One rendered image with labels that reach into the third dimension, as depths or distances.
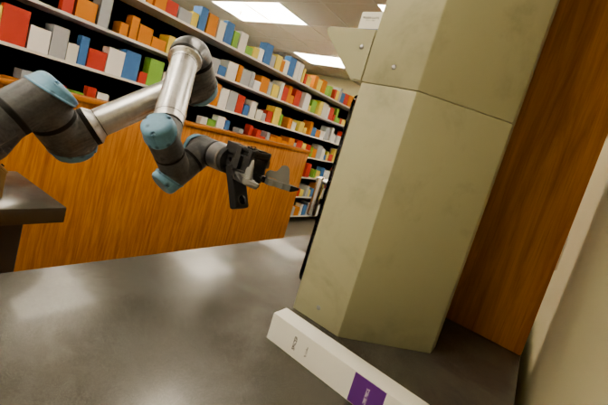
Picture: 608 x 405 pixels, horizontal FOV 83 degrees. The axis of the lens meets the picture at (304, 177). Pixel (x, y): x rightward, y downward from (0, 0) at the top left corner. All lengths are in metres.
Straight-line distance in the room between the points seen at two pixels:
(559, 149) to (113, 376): 0.93
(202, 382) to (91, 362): 0.14
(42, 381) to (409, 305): 0.56
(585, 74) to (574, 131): 0.13
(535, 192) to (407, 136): 0.42
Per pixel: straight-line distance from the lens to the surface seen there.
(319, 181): 0.75
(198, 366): 0.56
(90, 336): 0.59
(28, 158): 2.45
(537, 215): 0.96
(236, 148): 0.90
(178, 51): 1.09
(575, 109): 0.99
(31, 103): 1.08
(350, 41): 0.73
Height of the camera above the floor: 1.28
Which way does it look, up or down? 6 degrees down
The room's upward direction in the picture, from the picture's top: 16 degrees clockwise
